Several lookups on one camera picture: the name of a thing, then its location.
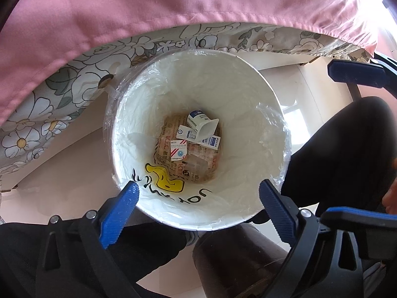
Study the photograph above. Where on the brown printed paper bag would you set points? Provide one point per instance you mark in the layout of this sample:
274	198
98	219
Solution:
164	149

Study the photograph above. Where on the floral bed sheet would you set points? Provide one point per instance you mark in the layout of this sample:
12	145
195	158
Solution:
37	115

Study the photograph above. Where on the brown stool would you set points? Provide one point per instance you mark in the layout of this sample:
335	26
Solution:
235	260

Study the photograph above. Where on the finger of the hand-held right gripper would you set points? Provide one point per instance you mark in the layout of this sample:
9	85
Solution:
372	232
356	73

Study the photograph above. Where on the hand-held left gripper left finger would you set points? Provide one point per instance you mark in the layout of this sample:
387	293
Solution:
119	214

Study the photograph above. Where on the white yogurt cup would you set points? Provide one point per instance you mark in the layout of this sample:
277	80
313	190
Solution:
201	127

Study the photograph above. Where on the person's right hand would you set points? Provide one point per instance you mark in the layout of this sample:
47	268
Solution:
392	198

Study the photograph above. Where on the white blue milk carton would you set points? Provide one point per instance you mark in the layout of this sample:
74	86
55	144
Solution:
186	133

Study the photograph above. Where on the pink floral blanket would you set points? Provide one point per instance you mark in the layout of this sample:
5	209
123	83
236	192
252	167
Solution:
155	12

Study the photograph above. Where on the grey shoe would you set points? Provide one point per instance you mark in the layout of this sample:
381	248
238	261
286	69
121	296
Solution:
191	239

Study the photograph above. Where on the person's left leg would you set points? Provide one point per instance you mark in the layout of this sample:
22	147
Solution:
149	242

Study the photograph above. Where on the white lined trash bin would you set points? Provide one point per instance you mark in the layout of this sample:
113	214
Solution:
217	77

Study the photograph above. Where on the small white printed box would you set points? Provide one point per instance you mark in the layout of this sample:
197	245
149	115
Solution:
179	152

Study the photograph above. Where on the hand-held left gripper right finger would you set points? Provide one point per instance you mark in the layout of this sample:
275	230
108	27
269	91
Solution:
277	214

